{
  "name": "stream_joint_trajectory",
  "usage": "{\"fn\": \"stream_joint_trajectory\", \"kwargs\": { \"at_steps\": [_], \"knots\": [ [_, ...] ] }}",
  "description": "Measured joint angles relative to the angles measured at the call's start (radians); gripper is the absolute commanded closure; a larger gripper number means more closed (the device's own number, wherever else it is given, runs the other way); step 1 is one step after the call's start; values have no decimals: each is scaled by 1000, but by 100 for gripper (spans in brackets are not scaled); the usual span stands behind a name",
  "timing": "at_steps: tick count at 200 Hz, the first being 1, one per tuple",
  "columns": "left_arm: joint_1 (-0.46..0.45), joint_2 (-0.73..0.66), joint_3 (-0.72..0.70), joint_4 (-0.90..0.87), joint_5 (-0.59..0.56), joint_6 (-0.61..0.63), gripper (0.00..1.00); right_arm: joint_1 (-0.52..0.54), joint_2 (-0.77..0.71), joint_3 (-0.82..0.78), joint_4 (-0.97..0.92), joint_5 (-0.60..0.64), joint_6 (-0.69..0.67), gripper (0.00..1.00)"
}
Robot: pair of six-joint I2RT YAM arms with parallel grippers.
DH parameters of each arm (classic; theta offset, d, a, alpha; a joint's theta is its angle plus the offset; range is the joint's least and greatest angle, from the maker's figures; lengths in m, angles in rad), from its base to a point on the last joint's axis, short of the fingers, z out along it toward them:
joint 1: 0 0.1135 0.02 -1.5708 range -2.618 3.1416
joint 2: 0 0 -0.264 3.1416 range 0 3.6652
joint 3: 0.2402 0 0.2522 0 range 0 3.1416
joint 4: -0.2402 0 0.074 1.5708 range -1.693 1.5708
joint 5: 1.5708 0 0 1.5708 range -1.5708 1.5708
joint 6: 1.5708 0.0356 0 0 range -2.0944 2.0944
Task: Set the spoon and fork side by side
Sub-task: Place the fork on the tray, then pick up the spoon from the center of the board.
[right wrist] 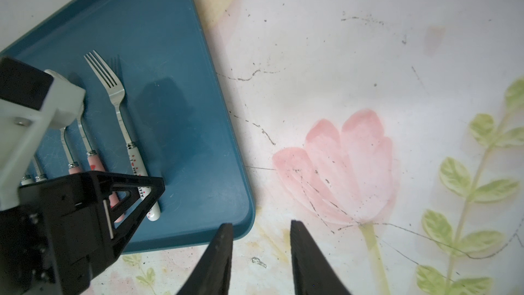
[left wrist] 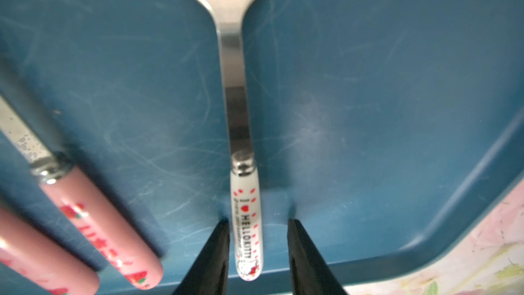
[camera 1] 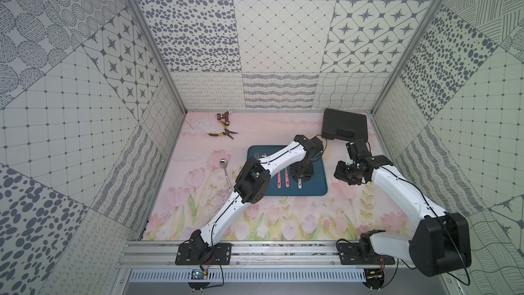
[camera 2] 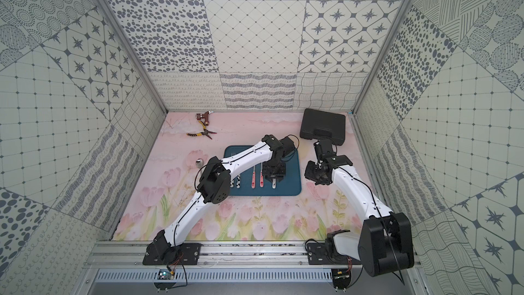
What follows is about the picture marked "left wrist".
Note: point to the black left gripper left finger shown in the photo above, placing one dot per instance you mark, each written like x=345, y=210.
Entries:
x=209, y=273

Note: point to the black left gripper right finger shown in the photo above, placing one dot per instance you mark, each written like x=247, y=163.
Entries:
x=309, y=272

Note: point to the pink strawberry spoon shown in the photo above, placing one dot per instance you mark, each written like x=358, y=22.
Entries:
x=82, y=202

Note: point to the pink strawberry fork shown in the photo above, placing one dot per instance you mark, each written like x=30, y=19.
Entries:
x=43, y=262

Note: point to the white Hello Kitty spoon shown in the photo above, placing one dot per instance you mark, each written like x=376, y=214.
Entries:
x=246, y=216

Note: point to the teal plastic tray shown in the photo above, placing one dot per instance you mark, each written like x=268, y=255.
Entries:
x=387, y=127

